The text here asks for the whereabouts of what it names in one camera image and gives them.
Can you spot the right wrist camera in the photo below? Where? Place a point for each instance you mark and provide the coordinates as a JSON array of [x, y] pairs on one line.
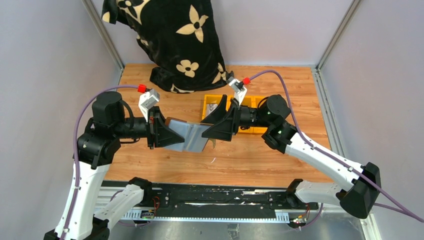
[[239, 89]]

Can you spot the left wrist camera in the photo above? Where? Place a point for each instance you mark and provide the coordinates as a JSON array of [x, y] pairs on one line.
[[148, 100]]

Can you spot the brown leather card holder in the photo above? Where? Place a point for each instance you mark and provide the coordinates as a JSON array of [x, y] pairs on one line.
[[192, 134]]

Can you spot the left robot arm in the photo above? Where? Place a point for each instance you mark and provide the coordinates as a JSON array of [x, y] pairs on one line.
[[93, 152]]

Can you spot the white cards in bin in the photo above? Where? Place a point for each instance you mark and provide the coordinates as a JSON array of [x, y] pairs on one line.
[[210, 107]]

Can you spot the right yellow bin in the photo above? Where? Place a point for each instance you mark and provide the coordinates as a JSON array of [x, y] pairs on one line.
[[259, 100]]

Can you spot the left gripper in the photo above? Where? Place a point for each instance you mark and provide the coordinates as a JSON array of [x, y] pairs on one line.
[[158, 131]]

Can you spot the middle yellow bin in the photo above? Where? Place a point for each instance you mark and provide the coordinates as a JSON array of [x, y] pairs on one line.
[[248, 101]]

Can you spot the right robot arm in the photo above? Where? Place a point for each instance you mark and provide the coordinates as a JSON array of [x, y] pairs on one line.
[[355, 185]]

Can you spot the black floral blanket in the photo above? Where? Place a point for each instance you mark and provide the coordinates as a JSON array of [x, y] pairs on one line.
[[179, 36]]

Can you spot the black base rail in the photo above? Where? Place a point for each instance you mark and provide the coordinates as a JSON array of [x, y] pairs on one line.
[[219, 203]]

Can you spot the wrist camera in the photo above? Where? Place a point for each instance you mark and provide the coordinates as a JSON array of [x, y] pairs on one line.
[[239, 89], [148, 100]]

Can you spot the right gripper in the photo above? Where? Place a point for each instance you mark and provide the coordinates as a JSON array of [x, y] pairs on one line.
[[228, 126]]

